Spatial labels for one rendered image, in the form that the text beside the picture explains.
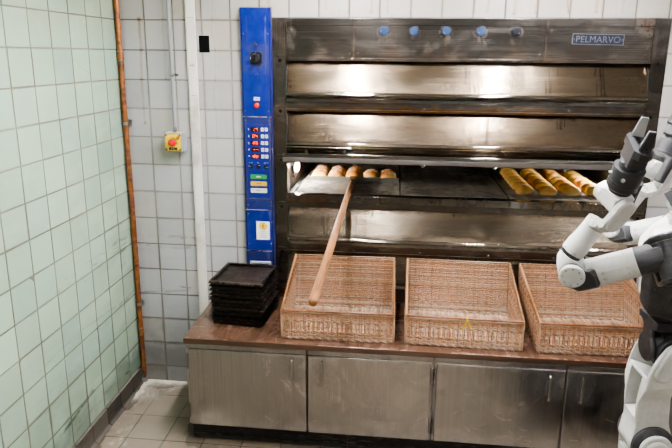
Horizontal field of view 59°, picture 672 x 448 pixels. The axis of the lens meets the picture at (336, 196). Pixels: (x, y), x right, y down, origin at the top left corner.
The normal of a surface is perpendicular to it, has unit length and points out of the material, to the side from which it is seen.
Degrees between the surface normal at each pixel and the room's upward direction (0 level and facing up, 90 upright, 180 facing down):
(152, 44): 90
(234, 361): 90
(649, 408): 90
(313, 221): 70
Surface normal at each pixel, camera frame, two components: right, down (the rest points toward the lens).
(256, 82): -0.11, 0.23
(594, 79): -0.11, -0.13
